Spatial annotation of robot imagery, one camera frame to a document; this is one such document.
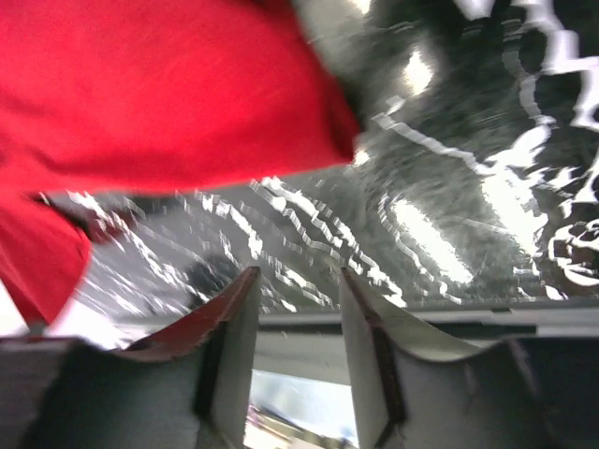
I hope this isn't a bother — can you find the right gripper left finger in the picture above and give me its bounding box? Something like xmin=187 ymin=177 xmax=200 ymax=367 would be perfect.
xmin=18 ymin=267 xmax=260 ymax=448

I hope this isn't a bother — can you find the red t shirt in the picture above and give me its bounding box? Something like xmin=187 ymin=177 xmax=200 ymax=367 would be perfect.
xmin=1 ymin=1 xmax=359 ymax=324

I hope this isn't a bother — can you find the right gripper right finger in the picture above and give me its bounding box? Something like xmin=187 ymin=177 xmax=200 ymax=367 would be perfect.
xmin=340 ymin=268 xmax=562 ymax=448

